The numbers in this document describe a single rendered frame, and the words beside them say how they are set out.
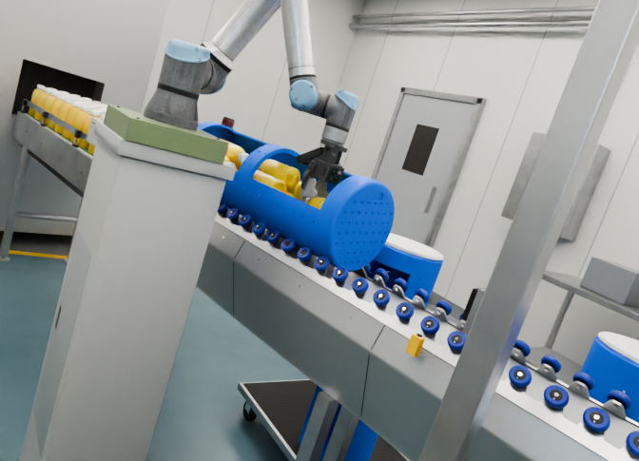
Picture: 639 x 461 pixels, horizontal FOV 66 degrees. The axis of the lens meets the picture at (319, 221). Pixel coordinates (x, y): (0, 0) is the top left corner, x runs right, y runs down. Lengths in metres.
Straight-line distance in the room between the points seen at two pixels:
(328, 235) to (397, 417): 0.50
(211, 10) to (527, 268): 5.89
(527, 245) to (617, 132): 3.94
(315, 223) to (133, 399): 0.75
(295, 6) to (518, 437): 1.14
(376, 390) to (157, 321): 0.65
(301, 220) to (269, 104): 5.46
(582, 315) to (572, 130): 3.81
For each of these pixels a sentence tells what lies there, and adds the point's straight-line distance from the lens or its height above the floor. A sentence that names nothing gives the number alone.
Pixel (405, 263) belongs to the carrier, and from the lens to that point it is 1.69.
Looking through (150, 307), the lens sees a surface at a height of 0.70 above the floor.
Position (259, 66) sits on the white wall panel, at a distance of 6.72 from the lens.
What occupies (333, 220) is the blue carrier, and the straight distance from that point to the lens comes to 1.34.
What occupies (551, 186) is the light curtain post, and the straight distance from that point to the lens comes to 0.84.
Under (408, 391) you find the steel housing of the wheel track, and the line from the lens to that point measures 1.23.
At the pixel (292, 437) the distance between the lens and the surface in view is 2.13.
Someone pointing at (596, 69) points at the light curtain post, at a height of 1.52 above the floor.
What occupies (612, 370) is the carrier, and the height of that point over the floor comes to 0.98.
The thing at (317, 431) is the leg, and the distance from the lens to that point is 1.49.
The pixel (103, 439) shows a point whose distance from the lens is 1.69.
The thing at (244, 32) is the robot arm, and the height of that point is 1.52.
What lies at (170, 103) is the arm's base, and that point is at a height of 1.27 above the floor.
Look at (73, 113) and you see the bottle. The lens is 2.89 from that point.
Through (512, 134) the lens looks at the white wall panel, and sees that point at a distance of 5.19.
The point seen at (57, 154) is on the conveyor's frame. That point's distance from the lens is 2.86.
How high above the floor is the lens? 1.29
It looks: 9 degrees down
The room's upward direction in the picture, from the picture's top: 18 degrees clockwise
